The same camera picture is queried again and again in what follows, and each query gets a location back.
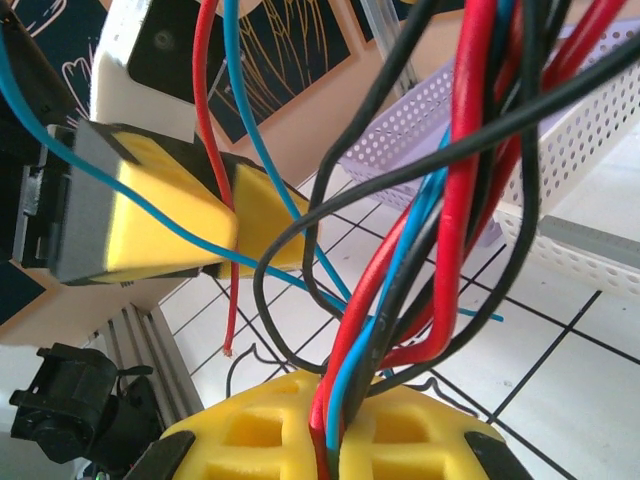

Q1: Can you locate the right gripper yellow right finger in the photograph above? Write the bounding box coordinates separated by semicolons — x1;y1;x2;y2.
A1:
337;379;531;480

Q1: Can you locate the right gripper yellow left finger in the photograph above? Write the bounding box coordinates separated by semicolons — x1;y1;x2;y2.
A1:
130;369;329;480

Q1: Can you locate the blue thin cable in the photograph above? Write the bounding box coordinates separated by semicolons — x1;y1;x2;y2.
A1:
0;29;506;324
222;0;451;480

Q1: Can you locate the purple perforated plastic basket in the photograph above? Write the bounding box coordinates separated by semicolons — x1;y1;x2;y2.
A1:
339;24;640;251

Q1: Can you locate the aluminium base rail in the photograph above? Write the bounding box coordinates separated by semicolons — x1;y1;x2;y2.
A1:
89;299;206;436

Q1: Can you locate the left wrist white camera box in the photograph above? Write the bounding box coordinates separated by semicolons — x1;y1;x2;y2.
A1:
91;0;201;144

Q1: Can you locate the aluminium corner post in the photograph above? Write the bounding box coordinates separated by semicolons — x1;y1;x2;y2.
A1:
357;0;419;101

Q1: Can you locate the white basket with grey handles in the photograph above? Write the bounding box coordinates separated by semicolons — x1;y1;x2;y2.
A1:
494;39;640;306

